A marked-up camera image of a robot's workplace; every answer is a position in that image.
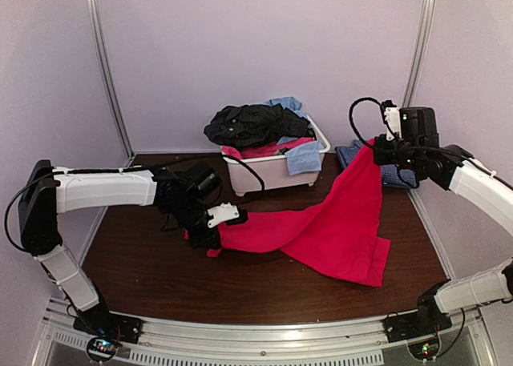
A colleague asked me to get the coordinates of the folded blue checkered shirt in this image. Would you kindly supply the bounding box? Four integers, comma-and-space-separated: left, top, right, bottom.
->
335, 140, 419, 189

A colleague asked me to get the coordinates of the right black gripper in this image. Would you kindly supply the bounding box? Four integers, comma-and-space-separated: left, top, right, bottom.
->
374, 134, 422, 173

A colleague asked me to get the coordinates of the left aluminium frame post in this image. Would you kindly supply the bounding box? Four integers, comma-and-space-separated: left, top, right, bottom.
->
86, 0, 135, 158

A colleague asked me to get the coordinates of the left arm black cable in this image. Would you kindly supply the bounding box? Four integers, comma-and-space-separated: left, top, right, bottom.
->
3, 155, 266, 255

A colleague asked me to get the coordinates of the aluminium frame post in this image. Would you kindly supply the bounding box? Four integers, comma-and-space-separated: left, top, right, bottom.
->
402, 0, 436, 107
86, 0, 135, 158

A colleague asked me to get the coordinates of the right aluminium frame post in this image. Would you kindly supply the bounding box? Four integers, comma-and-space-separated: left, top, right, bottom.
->
402, 0, 436, 107

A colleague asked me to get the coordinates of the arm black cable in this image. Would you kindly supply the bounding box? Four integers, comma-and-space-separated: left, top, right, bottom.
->
347, 96, 386, 149
3, 155, 266, 255

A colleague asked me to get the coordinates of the front aluminium rail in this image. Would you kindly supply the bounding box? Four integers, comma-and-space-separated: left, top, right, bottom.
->
28, 298, 497, 365

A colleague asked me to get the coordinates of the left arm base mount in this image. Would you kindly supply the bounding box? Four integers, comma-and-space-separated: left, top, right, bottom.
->
73, 313, 143, 344

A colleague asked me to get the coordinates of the left circuit board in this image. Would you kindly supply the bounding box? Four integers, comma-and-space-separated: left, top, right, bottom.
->
86, 336, 121, 364

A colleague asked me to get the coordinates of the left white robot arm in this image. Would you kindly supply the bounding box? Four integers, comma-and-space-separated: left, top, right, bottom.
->
3, 160, 240, 337

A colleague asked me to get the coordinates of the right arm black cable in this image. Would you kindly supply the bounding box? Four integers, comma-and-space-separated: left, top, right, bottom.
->
347, 96, 386, 149

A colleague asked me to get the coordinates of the light blue shirt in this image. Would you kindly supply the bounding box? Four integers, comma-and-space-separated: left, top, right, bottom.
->
266, 97, 323, 175

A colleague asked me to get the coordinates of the black striped shirt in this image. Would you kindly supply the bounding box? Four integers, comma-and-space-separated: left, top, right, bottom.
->
204, 104, 313, 150

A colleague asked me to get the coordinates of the right circuit board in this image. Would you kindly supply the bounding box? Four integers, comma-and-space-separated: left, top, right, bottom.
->
407, 336, 441, 361

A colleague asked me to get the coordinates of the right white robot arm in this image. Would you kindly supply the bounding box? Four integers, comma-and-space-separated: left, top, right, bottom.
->
374, 102, 512, 336

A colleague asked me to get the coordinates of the pink garment in bin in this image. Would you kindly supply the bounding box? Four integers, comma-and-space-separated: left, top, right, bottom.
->
221, 137, 315, 160

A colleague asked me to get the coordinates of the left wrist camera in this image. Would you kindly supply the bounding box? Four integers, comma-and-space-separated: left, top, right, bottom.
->
207, 203, 248, 228

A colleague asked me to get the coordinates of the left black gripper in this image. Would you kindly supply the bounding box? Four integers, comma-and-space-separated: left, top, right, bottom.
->
167, 198, 221, 251

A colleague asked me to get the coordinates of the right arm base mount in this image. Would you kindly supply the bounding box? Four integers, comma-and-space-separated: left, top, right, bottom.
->
382, 311, 452, 343

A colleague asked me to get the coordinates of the circuit board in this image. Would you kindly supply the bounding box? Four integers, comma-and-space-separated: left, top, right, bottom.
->
407, 336, 441, 361
86, 336, 121, 364

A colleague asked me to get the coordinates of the red t-shirt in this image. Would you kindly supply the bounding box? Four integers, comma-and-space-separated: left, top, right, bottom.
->
219, 147, 391, 288

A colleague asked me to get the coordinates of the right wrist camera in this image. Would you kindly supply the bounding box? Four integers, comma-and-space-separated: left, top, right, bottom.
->
380, 100, 402, 141

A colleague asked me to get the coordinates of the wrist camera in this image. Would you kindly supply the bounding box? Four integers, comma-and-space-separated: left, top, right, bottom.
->
207, 203, 248, 228
380, 100, 402, 141

